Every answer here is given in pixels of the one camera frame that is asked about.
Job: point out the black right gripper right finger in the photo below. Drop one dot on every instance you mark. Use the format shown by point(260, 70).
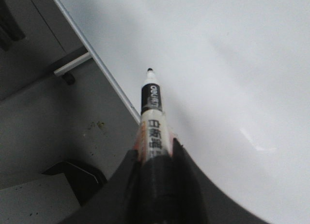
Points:
point(206, 195)

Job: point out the white whiteboard with aluminium frame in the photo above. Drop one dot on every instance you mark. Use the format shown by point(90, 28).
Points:
point(235, 83)

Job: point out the silver metal support bar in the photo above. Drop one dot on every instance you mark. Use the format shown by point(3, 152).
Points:
point(72, 64)

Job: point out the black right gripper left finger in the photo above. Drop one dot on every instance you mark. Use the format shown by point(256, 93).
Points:
point(115, 203)

